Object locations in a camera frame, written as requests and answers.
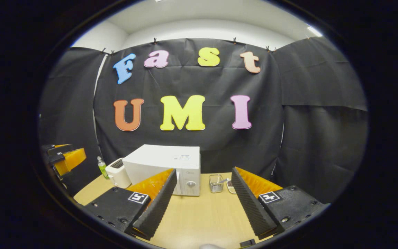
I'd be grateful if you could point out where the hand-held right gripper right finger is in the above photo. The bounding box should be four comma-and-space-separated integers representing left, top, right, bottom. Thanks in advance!
231, 167, 331, 240

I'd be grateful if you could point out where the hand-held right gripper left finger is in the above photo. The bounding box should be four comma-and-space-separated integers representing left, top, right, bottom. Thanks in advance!
81, 168, 178, 241

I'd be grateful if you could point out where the white microwave oven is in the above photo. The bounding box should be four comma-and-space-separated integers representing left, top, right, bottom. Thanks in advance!
122, 144, 201, 197

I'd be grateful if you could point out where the green drink bottle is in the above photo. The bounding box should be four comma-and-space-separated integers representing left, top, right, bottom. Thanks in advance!
97, 156, 110, 179

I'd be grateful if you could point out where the white toaster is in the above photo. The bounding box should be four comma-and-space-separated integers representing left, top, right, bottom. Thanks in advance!
105, 158, 132, 189

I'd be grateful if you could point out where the black backdrop cloth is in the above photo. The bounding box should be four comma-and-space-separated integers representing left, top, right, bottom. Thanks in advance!
39, 36, 369, 204

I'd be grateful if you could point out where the metal wire basket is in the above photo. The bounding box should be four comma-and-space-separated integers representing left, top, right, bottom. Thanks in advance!
209, 174, 224, 193

